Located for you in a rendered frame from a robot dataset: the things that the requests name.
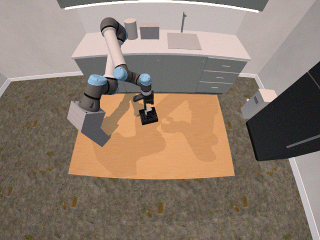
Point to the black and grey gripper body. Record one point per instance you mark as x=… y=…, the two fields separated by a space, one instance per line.
x=149 y=98

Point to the black lighting desk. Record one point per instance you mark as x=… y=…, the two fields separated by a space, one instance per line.
x=151 y=116

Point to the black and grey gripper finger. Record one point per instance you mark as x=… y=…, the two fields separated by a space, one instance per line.
x=146 y=108

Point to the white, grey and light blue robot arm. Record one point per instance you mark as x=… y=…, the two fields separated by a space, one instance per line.
x=116 y=69

